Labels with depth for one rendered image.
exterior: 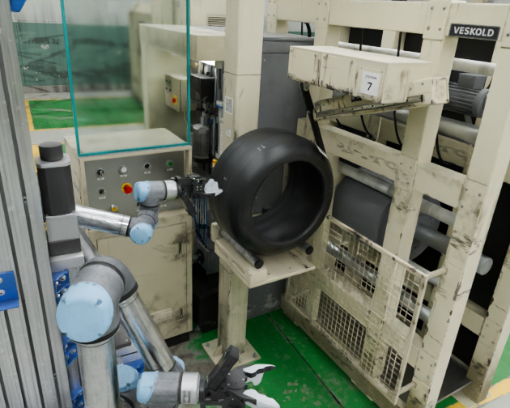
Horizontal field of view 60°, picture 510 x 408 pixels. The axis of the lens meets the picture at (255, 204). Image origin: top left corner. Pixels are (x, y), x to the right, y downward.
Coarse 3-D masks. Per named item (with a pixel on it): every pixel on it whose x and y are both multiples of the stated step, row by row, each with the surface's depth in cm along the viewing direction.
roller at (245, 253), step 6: (222, 234) 219; (228, 240) 213; (234, 240) 210; (234, 246) 209; (240, 246) 205; (240, 252) 204; (246, 252) 201; (246, 258) 200; (252, 258) 197; (258, 258) 196; (252, 264) 197; (258, 264) 195
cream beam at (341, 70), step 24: (312, 48) 197; (336, 48) 205; (288, 72) 206; (312, 72) 191; (336, 72) 179; (360, 72) 167; (384, 72) 158; (408, 72) 163; (360, 96) 170; (384, 96) 161
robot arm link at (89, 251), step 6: (78, 228) 171; (84, 234) 174; (84, 240) 173; (90, 240) 176; (84, 246) 173; (90, 246) 175; (84, 252) 173; (90, 252) 175; (96, 252) 178; (84, 258) 174; (90, 258) 175
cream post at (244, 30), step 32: (256, 0) 187; (256, 32) 193; (224, 64) 203; (256, 64) 199; (224, 96) 209; (256, 96) 205; (224, 128) 215; (256, 128) 212; (224, 288) 247; (224, 320) 255
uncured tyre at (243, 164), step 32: (224, 160) 188; (256, 160) 178; (288, 160) 182; (320, 160) 191; (224, 192) 183; (256, 192) 179; (288, 192) 224; (320, 192) 214; (224, 224) 190; (256, 224) 221; (288, 224) 222; (320, 224) 207
